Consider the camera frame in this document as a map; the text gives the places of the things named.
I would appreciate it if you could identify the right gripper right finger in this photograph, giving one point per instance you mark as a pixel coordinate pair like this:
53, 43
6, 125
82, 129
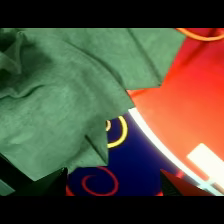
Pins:
173, 186

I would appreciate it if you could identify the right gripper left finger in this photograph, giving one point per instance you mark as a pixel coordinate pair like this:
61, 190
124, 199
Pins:
53, 184

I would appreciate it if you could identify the pale green T-shirt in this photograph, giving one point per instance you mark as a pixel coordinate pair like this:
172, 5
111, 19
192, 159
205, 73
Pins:
63, 100

